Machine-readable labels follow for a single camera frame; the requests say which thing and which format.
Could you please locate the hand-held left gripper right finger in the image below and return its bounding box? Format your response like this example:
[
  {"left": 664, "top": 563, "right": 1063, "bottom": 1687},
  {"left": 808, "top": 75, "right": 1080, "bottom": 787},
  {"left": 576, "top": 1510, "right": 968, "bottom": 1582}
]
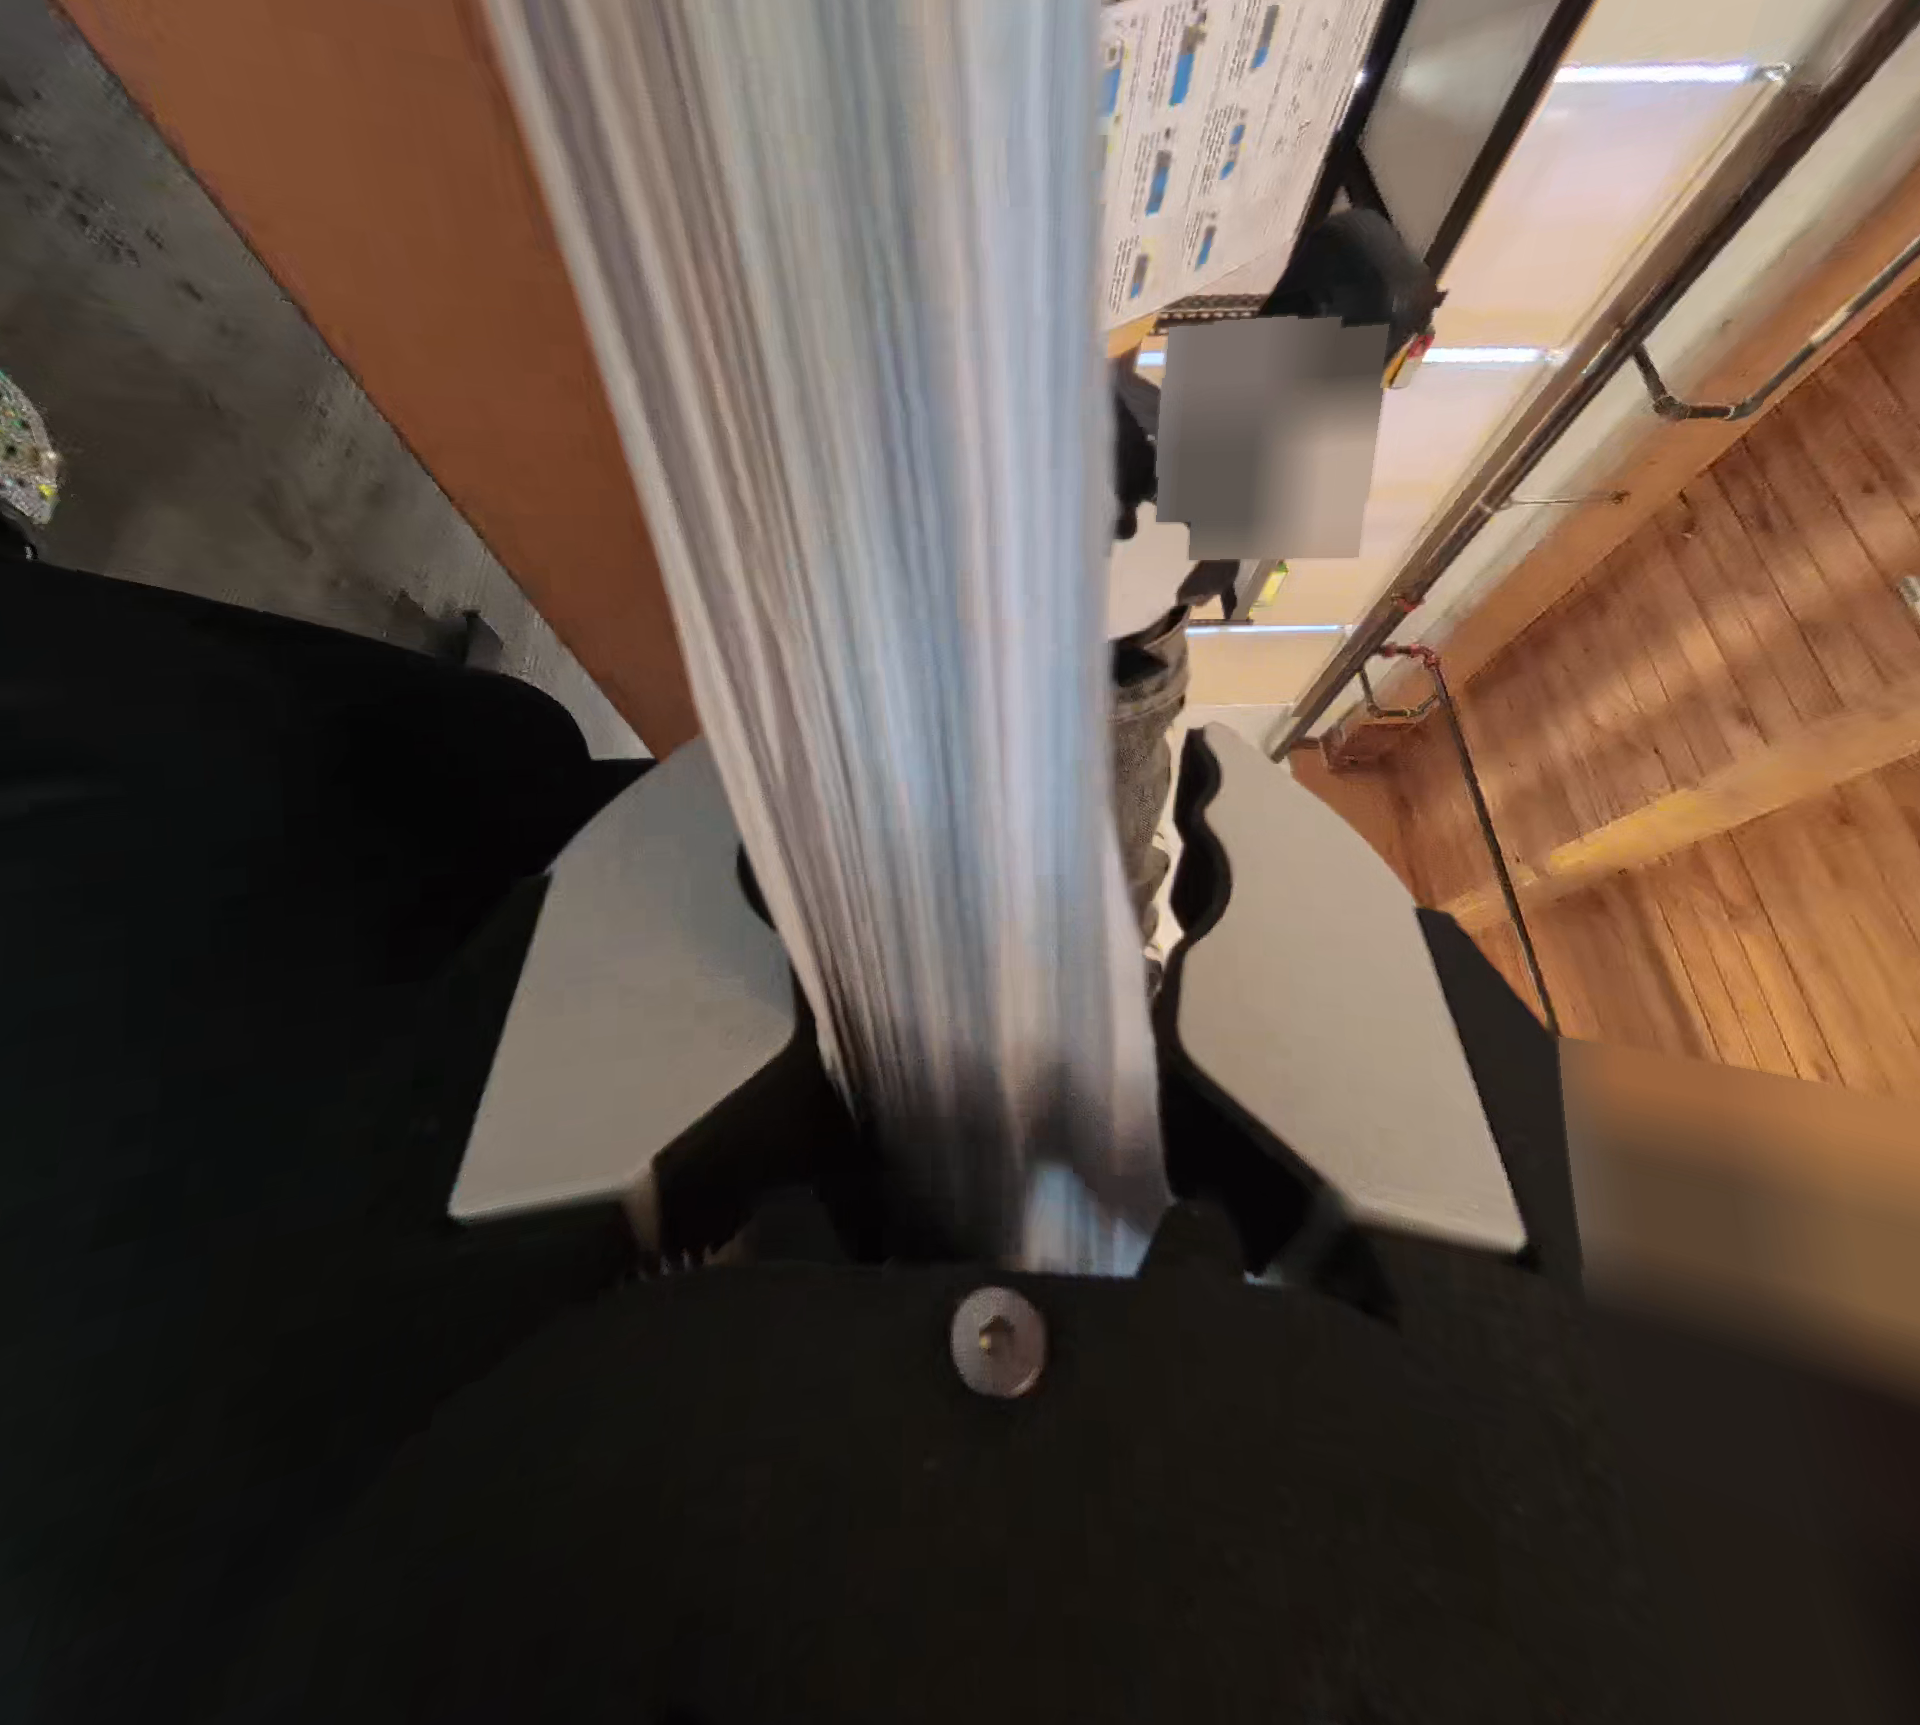
[{"left": 1153, "top": 721, "right": 1532, "bottom": 1289}]

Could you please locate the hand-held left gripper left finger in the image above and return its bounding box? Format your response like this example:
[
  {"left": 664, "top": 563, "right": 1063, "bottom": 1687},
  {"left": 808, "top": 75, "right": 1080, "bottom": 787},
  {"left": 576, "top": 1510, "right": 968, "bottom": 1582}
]
[{"left": 446, "top": 734, "right": 805, "bottom": 1232}]

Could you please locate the stack of white paper sheets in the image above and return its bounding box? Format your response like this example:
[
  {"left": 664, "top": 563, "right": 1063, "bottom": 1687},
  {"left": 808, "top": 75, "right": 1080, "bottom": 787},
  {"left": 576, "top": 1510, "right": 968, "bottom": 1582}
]
[{"left": 416, "top": 0, "right": 1176, "bottom": 1275}]

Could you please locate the black round object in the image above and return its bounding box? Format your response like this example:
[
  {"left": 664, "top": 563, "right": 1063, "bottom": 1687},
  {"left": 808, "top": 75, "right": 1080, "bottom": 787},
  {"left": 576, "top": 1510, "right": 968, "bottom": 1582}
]
[{"left": 1274, "top": 206, "right": 1447, "bottom": 333}]

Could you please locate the printed instruction sheet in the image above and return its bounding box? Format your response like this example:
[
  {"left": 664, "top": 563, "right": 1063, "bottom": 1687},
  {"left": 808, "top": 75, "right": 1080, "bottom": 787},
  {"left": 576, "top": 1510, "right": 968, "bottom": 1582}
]
[{"left": 1098, "top": 0, "right": 1422, "bottom": 334}]

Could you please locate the wooden table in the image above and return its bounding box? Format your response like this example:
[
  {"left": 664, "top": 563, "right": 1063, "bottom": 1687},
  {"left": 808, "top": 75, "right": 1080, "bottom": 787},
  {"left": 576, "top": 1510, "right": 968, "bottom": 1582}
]
[{"left": 0, "top": 0, "right": 701, "bottom": 759}]

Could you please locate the thin black cable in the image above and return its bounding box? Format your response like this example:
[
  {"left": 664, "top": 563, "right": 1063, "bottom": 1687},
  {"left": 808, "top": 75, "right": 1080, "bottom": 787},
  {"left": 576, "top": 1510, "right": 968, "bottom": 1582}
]
[{"left": 1357, "top": 643, "right": 1566, "bottom": 1041}]

